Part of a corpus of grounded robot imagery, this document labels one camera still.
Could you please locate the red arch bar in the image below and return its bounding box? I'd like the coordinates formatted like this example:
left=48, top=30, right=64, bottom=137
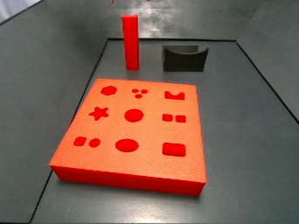
left=121, top=15, right=139, bottom=70

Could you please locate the orange shape sorter block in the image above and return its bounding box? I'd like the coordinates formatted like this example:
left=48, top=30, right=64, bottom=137
left=51, top=79, right=207, bottom=196

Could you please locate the black fixture bracket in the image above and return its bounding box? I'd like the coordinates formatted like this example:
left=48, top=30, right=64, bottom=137
left=163, top=45, right=209, bottom=72

